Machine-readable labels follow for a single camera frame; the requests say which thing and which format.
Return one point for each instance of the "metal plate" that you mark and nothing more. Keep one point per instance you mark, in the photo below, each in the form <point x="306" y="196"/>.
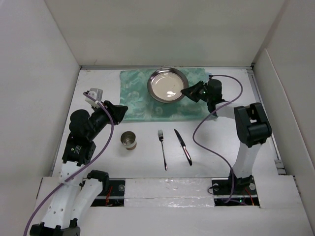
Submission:
<point x="165" y="85"/>

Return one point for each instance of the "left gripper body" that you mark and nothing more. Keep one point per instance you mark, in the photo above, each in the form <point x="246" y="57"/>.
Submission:
<point x="101" y="117"/>

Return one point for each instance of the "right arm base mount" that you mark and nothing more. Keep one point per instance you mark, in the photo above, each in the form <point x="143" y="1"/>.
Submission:
<point x="244" y="194"/>

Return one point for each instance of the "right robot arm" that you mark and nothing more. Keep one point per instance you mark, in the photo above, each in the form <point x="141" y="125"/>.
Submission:
<point x="252" y="125"/>

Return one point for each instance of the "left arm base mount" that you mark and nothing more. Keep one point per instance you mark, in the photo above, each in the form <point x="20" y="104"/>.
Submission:
<point x="114" y="197"/>

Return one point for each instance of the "green patterned cloth placemat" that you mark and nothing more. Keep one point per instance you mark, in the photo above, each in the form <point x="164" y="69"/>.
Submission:
<point x="143" y="108"/>

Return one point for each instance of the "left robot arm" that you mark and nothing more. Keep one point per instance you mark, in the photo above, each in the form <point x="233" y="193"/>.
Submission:
<point x="77" y="189"/>

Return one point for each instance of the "silver fork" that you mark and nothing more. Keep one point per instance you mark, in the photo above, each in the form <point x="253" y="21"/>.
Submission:
<point x="161" y="139"/>

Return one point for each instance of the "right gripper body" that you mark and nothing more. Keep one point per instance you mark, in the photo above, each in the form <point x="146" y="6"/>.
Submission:
<point x="202" y="94"/>

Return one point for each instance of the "silver table knife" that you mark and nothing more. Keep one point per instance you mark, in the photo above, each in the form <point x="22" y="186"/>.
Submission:
<point x="183" y="145"/>

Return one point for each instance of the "metal cup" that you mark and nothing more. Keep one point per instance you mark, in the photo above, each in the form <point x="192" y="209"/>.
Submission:
<point x="128" y="140"/>

